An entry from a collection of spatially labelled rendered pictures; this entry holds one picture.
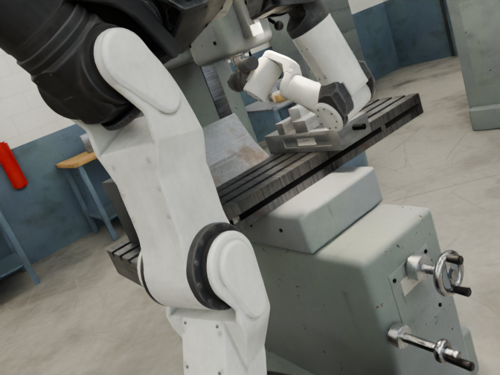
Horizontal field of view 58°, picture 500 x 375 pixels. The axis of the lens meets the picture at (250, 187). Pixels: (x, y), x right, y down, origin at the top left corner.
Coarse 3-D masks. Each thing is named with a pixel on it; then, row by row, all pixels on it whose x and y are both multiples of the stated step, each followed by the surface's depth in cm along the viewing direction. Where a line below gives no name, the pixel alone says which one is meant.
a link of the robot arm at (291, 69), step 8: (264, 56) 117; (272, 56) 115; (280, 56) 114; (280, 64) 115; (288, 64) 112; (296, 64) 113; (288, 72) 111; (296, 72) 112; (288, 80) 111; (280, 88) 112
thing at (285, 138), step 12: (288, 120) 155; (360, 120) 142; (276, 132) 162; (288, 132) 155; (300, 132) 148; (312, 132) 144; (324, 132) 140; (336, 132) 136; (348, 132) 139; (360, 132) 142; (276, 144) 160; (288, 144) 156; (300, 144) 151; (312, 144) 147; (324, 144) 143; (336, 144) 138; (348, 144) 139
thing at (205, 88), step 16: (192, 64) 171; (224, 64) 179; (176, 80) 168; (192, 80) 171; (208, 80) 175; (224, 80) 180; (192, 96) 172; (208, 96) 176; (224, 96) 179; (240, 96) 185; (208, 112) 176; (224, 112) 180; (240, 112) 185
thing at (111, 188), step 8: (104, 184) 121; (112, 184) 118; (112, 192) 120; (112, 200) 122; (120, 200) 119; (120, 208) 122; (120, 216) 124; (128, 216) 120; (128, 224) 123; (128, 232) 125; (136, 240) 124
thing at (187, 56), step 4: (188, 48) 140; (184, 52) 140; (188, 52) 140; (180, 56) 140; (184, 56) 140; (188, 56) 140; (192, 56) 141; (172, 60) 145; (176, 60) 143; (180, 60) 142; (184, 60) 141; (188, 60) 141; (192, 60) 143; (164, 64) 150; (168, 64) 148; (172, 64) 147; (176, 64) 145; (180, 64) 145; (184, 64) 157; (168, 68) 151; (172, 68) 156
